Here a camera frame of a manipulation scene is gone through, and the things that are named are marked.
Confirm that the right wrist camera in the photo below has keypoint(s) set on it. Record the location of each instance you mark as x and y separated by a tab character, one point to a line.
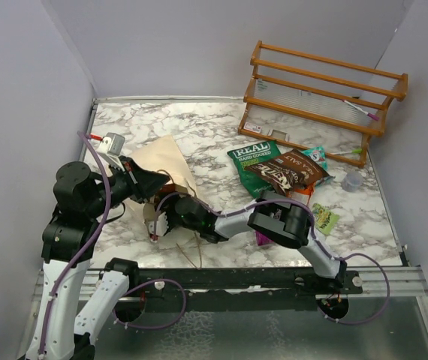
158	228

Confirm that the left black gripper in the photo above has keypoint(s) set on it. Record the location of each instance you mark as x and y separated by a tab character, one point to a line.
146	183

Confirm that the pink tipped white pen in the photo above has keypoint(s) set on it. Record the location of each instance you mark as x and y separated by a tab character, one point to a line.
361	110

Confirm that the red white card box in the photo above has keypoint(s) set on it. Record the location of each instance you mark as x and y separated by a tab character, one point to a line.
255	128

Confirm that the black base frame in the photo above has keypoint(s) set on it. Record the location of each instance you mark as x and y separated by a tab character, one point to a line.
167	290

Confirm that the small green candy packet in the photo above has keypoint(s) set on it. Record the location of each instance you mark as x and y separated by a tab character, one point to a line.
325	219

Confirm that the wooden shelf rack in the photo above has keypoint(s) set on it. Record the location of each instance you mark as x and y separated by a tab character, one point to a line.
301	94

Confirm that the orange snack bag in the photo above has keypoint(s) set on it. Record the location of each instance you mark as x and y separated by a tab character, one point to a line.
302	194

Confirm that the brown chocolate packet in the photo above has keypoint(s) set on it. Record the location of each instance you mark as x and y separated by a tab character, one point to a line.
288	171

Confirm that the green tipped white pen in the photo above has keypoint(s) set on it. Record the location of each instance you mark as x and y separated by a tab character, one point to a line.
355	151

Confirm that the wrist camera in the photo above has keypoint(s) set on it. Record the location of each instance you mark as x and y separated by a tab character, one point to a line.
110	148
158	228

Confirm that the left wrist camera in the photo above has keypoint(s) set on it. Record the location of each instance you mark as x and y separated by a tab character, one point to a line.
110	148

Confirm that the purple snack bag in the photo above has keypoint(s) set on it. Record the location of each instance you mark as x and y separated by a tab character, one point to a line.
262	240

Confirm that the clear plastic cup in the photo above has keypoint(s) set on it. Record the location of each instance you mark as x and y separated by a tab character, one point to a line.
352	181

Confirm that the teal candy bag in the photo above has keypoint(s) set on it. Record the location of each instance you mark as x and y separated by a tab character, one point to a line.
318	155

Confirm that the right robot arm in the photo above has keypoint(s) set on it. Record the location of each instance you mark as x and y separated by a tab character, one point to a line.
284	221

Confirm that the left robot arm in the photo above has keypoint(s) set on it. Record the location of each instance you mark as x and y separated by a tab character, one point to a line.
84	198

